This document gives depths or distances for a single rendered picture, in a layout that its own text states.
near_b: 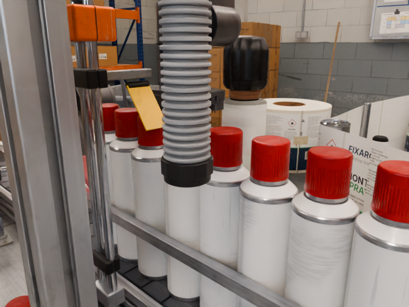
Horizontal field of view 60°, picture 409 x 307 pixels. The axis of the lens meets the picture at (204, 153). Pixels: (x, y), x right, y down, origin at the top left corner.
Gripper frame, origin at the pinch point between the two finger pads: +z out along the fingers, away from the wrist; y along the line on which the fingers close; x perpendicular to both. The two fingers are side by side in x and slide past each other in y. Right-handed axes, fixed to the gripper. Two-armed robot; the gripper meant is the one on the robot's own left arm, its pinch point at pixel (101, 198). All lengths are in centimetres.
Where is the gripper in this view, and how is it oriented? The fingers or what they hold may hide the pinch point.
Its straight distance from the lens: 57.3
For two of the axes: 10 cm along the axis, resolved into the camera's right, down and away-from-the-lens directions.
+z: 4.7, 8.7, -1.4
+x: -5.7, 4.2, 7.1
